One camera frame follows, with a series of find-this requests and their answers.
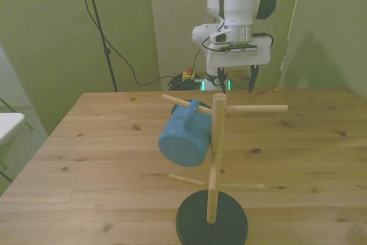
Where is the wooden mug tree black base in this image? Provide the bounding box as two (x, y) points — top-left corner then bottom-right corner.
(161, 93), (288, 245)

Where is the white folding chair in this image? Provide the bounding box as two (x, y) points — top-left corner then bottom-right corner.
(0, 98), (34, 184)

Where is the thin black cable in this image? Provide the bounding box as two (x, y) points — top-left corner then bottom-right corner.
(191, 48), (202, 71)

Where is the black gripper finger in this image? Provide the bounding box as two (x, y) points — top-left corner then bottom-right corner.
(247, 64), (260, 94)
(216, 66), (229, 95)

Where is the blue enamel mug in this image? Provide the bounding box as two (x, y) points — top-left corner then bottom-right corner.
(158, 99), (214, 168)

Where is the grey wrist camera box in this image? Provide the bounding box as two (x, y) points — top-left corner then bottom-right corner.
(220, 42), (258, 55)

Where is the long black cable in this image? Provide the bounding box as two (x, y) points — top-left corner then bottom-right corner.
(73, 0), (175, 87)

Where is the black tripod stand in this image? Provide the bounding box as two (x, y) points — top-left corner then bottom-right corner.
(73, 0), (119, 93)

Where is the yellow emergency stop box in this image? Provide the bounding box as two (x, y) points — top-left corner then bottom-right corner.
(182, 66), (196, 81)

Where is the thin dark hanging cable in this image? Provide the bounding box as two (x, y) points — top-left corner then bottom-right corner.
(282, 31), (288, 70)

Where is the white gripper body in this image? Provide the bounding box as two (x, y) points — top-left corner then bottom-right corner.
(206, 36), (272, 69)

